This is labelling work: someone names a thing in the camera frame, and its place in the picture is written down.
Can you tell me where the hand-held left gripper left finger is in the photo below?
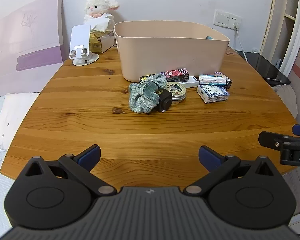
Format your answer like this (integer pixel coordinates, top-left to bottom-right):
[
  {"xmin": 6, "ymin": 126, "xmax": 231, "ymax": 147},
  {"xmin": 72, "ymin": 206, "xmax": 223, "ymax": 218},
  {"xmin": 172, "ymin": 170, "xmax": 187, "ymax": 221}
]
[{"xmin": 24, "ymin": 144, "xmax": 117, "ymax": 197}]

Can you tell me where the black side table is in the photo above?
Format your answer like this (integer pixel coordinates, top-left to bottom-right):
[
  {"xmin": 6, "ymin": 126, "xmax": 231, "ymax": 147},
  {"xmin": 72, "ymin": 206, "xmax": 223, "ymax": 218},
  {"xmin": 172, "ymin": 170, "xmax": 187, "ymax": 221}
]
[{"xmin": 234, "ymin": 50, "xmax": 291, "ymax": 85}]

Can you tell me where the blue patterned tissue packet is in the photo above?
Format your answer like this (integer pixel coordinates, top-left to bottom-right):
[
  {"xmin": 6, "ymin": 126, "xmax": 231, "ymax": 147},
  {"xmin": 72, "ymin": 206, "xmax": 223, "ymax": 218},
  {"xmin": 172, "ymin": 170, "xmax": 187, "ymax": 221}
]
[{"xmin": 196, "ymin": 84, "xmax": 230, "ymax": 103}]

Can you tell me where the white crumpled tissue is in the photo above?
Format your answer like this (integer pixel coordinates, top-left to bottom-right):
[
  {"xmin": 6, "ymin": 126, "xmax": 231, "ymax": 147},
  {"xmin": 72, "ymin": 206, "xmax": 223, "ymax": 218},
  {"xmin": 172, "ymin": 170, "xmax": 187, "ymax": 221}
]
[{"xmin": 84, "ymin": 12, "xmax": 115, "ymax": 34}]

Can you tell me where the round metal tin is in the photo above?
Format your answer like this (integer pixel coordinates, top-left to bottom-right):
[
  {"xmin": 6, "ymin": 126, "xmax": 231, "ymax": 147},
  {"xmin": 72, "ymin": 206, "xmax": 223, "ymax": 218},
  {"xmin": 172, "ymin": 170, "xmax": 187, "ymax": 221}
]
[{"xmin": 165, "ymin": 81, "xmax": 187, "ymax": 104}]

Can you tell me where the grey cloth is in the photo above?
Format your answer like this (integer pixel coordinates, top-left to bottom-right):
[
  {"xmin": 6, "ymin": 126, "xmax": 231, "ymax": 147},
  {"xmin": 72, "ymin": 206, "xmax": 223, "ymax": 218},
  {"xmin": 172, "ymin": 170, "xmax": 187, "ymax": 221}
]
[{"xmin": 272, "ymin": 84, "xmax": 298, "ymax": 118}]

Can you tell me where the white plug cable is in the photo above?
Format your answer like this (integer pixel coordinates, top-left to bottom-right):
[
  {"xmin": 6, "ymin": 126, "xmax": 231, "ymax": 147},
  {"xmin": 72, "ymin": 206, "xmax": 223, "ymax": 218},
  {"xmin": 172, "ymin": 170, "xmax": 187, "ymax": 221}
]
[{"xmin": 233, "ymin": 22, "xmax": 248, "ymax": 62}]

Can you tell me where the black cube box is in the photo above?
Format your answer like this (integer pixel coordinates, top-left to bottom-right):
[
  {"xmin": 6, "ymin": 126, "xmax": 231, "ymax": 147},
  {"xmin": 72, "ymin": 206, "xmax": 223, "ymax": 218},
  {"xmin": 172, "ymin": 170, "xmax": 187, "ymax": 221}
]
[{"xmin": 151, "ymin": 89, "xmax": 173, "ymax": 113}]

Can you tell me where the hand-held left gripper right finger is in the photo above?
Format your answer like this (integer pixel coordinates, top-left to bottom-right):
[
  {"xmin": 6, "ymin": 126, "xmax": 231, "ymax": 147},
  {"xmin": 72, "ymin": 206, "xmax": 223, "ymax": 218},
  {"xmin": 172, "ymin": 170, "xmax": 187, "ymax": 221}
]
[{"xmin": 183, "ymin": 145, "xmax": 275, "ymax": 196}]

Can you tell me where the white colourful print packet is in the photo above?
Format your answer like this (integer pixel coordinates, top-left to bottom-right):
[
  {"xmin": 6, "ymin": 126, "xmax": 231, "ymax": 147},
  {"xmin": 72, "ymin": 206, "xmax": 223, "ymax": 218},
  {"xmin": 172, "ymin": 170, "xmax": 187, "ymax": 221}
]
[{"xmin": 199, "ymin": 74, "xmax": 227, "ymax": 85}]

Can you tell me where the white shelf frame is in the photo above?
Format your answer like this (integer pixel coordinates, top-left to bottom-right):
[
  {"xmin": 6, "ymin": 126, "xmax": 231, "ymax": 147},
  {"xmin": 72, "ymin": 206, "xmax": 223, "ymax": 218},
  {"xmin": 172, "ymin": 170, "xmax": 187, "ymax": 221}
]
[{"xmin": 261, "ymin": 0, "xmax": 300, "ymax": 78}]

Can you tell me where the white wall socket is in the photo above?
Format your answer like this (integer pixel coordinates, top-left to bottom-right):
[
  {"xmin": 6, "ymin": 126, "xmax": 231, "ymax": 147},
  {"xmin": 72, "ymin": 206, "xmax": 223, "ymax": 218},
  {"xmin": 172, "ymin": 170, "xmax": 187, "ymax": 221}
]
[{"xmin": 213, "ymin": 9, "xmax": 242, "ymax": 30}]

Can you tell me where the beige plastic storage bin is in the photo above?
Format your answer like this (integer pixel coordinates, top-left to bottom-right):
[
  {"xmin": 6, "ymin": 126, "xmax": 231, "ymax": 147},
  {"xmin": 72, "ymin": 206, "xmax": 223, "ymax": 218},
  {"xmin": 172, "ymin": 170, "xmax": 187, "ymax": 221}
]
[{"xmin": 114, "ymin": 21, "xmax": 230, "ymax": 82}]

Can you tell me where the red and black small box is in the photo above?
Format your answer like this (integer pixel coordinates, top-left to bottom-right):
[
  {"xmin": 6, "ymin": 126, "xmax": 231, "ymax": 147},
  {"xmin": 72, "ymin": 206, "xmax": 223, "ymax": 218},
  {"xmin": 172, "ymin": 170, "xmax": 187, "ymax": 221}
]
[{"xmin": 160, "ymin": 68, "xmax": 190, "ymax": 82}]

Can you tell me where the white box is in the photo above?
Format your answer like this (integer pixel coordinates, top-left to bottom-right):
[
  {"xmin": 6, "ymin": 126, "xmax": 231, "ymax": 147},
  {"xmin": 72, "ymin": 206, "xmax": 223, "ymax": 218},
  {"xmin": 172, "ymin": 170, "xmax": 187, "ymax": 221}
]
[{"xmin": 177, "ymin": 76, "xmax": 200, "ymax": 88}]

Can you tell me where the dark small box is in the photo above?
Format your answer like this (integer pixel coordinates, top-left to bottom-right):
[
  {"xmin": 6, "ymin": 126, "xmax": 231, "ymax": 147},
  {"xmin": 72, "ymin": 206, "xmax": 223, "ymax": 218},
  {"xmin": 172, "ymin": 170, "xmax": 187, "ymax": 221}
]
[{"xmin": 215, "ymin": 71, "xmax": 233, "ymax": 89}]

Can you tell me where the yellow and black small box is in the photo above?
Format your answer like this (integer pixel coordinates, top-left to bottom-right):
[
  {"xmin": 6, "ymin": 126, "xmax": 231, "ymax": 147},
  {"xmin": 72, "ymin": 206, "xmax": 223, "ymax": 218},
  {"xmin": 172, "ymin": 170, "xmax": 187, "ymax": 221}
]
[{"xmin": 139, "ymin": 74, "xmax": 157, "ymax": 83}]

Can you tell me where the green checked scrunchie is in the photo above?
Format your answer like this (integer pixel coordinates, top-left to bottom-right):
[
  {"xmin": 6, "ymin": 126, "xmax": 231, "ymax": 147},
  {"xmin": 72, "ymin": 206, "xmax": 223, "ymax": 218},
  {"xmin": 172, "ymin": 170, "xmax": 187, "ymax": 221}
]
[{"xmin": 128, "ymin": 73, "xmax": 167, "ymax": 115}]

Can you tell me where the white phone stand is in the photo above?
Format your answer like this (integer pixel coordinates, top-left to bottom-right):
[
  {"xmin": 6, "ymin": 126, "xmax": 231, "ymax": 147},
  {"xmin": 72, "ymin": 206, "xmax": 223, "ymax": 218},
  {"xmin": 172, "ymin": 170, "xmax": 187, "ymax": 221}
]
[{"xmin": 69, "ymin": 24, "xmax": 100, "ymax": 66}]

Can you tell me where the purple and white headboard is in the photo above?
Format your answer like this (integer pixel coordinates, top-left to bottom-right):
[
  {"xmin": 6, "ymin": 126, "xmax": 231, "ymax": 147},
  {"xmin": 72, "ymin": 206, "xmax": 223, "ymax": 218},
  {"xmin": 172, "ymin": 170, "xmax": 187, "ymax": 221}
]
[{"xmin": 0, "ymin": 0, "xmax": 65, "ymax": 98}]

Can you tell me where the white pillow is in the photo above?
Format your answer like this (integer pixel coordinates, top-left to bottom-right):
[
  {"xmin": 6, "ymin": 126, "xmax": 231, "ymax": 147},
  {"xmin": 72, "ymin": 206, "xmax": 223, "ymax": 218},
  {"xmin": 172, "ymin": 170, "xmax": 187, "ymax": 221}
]
[{"xmin": 0, "ymin": 93, "xmax": 41, "ymax": 151}]

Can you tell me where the gold tissue box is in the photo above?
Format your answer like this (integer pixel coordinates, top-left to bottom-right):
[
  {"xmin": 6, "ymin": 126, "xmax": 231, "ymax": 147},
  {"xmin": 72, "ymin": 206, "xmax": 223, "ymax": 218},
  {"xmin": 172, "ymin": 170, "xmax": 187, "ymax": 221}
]
[{"xmin": 89, "ymin": 30, "xmax": 115, "ymax": 54}]

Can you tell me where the white plush lamb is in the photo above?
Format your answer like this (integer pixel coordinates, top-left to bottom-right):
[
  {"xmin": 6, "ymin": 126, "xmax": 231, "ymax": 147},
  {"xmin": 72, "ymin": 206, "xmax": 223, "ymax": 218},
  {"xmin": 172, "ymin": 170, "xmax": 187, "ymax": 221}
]
[{"xmin": 84, "ymin": 0, "xmax": 120, "ymax": 20}]

